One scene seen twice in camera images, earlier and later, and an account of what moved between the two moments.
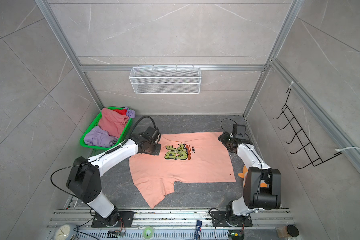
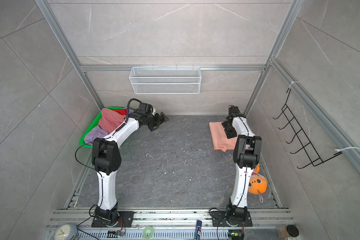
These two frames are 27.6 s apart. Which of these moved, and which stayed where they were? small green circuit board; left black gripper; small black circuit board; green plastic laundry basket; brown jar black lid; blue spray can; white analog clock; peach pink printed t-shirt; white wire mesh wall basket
Moved: left black gripper; peach pink printed t-shirt; green plastic laundry basket
Stayed: blue spray can; white analog clock; brown jar black lid; small black circuit board; small green circuit board; white wire mesh wall basket
